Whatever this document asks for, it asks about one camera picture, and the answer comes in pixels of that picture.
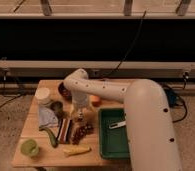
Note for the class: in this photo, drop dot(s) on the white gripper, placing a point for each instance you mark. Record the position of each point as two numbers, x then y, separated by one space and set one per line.
76 109

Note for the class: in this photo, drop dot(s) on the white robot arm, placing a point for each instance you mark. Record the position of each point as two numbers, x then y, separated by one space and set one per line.
150 132

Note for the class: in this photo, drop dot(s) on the small metal cup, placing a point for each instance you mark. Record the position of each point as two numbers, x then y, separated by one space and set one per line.
57 107

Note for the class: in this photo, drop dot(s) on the white plastic cup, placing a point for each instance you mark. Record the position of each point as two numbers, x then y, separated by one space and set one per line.
42 96

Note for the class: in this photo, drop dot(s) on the green plastic cup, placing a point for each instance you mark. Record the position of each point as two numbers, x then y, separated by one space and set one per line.
29 148

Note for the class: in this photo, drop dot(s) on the orange fruit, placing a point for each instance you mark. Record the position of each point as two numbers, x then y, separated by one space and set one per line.
95 100

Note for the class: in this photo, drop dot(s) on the purple grape bunch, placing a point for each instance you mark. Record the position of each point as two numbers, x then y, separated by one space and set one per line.
81 132

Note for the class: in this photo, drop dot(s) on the dark red bowl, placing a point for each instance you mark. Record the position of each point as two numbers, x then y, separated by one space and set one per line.
66 94

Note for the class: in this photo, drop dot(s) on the striped brown block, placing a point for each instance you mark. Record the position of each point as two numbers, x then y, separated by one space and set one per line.
64 131

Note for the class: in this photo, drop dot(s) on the grey folded cloth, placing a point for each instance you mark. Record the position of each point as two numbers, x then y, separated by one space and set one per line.
47 117

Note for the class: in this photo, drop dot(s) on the yellow corn cob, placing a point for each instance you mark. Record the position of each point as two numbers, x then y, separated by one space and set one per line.
75 150

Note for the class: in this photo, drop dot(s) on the wooden table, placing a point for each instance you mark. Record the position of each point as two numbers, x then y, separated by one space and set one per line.
54 157

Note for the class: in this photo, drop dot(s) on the green plastic tray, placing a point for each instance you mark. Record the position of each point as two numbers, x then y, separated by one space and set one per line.
113 143

